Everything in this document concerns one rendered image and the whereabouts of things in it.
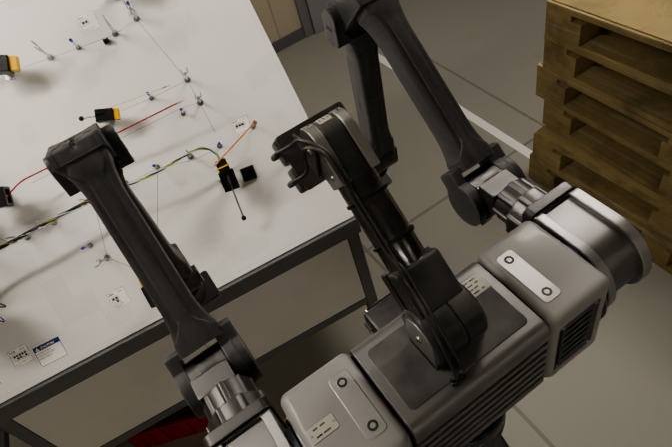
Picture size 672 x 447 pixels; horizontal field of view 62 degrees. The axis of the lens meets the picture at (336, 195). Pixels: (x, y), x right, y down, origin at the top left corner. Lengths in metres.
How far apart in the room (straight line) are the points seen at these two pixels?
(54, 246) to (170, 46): 0.63
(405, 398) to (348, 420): 0.07
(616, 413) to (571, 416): 0.15
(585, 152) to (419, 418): 2.07
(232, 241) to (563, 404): 1.35
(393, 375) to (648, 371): 1.83
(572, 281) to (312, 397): 0.33
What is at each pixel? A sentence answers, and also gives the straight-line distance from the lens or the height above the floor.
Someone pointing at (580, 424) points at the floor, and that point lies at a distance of 2.29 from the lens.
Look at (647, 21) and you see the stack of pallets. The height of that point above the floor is 0.99.
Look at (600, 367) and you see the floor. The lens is 2.39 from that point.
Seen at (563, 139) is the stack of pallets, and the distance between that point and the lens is 2.65.
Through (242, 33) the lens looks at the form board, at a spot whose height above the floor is 1.34.
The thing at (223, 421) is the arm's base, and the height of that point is 1.49.
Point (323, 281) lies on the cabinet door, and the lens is 1.87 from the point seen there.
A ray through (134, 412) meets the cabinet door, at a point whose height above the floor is 0.48.
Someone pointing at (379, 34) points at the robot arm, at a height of 1.64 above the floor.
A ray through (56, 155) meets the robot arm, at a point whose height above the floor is 1.70.
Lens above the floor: 2.12
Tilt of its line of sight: 46 degrees down
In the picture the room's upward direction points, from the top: 17 degrees counter-clockwise
